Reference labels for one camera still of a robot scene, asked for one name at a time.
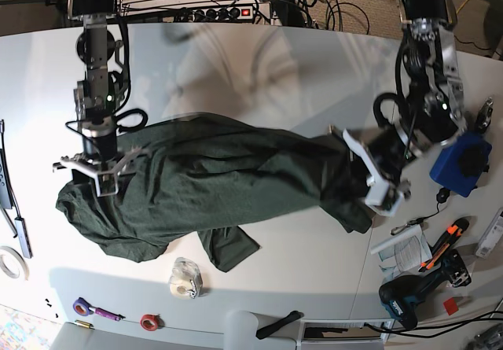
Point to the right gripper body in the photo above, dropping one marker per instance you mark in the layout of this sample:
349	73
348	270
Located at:
101	161

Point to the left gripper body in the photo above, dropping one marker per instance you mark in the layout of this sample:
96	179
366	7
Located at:
376	169

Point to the dark green t-shirt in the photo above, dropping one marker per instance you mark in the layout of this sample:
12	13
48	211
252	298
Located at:
210	175

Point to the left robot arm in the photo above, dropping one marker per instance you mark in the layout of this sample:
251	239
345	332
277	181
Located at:
425	111

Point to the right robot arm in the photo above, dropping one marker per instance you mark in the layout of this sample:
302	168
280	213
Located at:
100	97

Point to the silver carabiner clip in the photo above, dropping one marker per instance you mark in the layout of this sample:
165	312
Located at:
410	223

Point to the blue plastic box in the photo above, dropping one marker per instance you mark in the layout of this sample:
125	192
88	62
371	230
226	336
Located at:
459	167

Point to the white paper manual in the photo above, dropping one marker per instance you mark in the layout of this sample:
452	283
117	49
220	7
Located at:
402	252

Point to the orange black utility knife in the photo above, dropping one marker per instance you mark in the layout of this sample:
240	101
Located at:
444	243

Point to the metal clamp tool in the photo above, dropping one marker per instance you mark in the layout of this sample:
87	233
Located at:
484	116

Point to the white tape roll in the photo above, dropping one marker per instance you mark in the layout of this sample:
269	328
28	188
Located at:
13	264

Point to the purple tape roll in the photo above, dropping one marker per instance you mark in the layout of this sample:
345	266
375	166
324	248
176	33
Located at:
82	307

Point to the brass small cylinder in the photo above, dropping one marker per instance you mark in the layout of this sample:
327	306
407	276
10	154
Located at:
84	324

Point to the red square sticker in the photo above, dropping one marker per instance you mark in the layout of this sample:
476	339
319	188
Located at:
450	306

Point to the red tape roll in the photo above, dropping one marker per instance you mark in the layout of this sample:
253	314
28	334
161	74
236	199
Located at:
150	322

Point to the black power strip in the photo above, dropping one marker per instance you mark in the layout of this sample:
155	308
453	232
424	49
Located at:
223	14

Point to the black cordless drill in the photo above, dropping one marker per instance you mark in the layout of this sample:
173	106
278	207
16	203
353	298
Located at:
402	295

